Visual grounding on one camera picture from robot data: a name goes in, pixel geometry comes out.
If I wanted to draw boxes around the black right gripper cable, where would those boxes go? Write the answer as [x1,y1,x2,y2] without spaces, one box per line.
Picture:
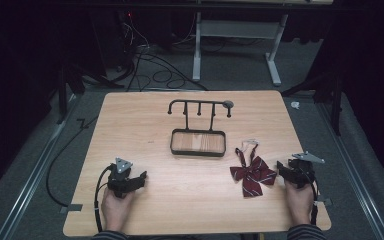
[308,173,320,226]

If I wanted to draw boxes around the long black floor cable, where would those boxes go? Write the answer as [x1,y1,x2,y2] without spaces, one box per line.
[45,115,100,208]

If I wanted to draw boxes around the black stand legs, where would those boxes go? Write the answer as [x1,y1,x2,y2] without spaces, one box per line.
[57,63,126,125]
[280,70,344,137]

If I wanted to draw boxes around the black hook rack wooden tray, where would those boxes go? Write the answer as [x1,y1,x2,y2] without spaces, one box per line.
[167,99,235,158]

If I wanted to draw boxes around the person's left hand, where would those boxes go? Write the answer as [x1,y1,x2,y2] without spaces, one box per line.
[101,187,135,233]

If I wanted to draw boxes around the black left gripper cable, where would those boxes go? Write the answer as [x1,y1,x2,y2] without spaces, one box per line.
[93,164,115,233]

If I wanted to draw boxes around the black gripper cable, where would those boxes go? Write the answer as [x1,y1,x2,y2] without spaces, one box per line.
[308,173,320,226]
[93,164,115,233]

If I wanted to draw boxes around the white metal desk frame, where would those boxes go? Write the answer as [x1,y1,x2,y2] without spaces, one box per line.
[192,11,290,87]

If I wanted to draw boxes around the tangle of black floor cables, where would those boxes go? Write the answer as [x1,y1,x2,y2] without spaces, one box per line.
[114,13,211,92]

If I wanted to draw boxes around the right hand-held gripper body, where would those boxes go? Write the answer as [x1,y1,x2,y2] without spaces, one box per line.
[287,151,326,190]

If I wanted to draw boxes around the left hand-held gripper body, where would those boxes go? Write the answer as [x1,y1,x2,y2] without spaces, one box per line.
[107,157,138,199]

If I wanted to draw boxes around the person's right hand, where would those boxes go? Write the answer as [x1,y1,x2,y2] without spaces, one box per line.
[284,179,315,227]

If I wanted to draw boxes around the metal floor rail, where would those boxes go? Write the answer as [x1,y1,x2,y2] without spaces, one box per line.
[315,101,384,240]
[0,93,82,240]

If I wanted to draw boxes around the grey tape piece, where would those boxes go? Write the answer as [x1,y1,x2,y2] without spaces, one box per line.
[59,203,84,215]

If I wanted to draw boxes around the dark red striped bow tie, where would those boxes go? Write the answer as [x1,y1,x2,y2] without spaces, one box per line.
[229,139,278,198]

